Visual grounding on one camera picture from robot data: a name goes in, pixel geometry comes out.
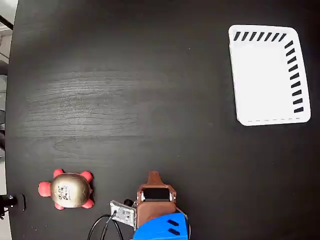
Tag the red turtle toy gold shell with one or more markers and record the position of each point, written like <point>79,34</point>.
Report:
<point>70,191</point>

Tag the white plastic basket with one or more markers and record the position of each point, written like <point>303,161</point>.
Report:
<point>257,82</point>

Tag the black table clamp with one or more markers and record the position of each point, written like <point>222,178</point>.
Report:
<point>23,202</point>

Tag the black metal bar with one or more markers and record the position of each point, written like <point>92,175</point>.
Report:
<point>6,22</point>

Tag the camera circuit board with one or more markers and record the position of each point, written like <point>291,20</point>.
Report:
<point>123,212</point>

